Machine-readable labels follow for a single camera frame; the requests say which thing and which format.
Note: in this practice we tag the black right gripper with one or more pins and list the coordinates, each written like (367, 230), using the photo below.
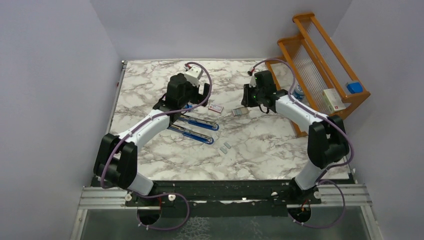
(246, 101)

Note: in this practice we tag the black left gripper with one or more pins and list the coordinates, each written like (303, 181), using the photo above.
(198, 97)

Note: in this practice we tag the staple box tray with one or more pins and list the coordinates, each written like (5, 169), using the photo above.
(240, 111)

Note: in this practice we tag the red white staple box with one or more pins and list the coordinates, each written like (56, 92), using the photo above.
(216, 108)

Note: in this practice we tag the blue black stapler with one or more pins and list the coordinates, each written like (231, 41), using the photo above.
(199, 122)

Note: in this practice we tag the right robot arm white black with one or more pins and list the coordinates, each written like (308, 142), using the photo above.
(326, 136)

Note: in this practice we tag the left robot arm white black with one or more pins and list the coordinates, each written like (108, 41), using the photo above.
(116, 162)

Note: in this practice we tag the blue lidded small jar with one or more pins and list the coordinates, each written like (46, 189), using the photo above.
(298, 93)

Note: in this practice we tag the orange wooden tiered rack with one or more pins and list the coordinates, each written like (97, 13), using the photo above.
(318, 65)

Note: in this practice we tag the white red carton box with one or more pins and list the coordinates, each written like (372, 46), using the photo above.
(332, 100)

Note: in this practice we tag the blue block on rack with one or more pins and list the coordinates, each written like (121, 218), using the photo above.
(354, 87)

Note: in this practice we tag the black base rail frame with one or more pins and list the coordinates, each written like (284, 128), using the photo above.
(224, 198)

